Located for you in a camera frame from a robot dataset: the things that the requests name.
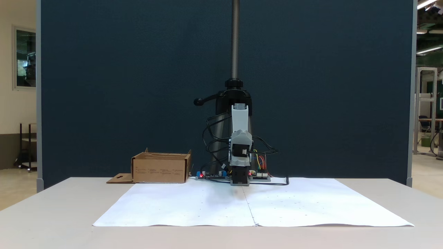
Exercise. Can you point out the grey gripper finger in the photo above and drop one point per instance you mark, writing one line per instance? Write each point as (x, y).
(240, 163)

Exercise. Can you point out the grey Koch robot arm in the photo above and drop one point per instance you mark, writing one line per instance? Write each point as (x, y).
(239, 117)

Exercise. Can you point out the circuit board with white connectors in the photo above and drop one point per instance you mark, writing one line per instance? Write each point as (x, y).
(261, 177)

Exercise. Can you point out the circuit board with blue terminals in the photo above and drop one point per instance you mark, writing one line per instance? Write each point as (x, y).
(211, 176)

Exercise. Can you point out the white paper sheet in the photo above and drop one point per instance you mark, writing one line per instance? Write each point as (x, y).
(294, 204)

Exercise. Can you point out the brown cardboard box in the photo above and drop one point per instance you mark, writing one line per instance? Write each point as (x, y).
(159, 169)

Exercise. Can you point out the black tripod with silver column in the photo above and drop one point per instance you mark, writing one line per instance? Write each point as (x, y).
(235, 34)

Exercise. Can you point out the dark blue partition panel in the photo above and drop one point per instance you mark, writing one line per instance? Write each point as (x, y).
(104, 86)

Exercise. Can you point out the ceiling strip light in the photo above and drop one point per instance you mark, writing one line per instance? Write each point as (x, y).
(425, 3)
(429, 50)

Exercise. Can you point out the dark metal cart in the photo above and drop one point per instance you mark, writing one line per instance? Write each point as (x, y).
(21, 145)

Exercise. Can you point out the aluminium profile frame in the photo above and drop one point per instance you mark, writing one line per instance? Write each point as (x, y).
(416, 110)

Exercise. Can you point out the framed wall window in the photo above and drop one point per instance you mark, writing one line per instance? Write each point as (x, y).
(25, 58)

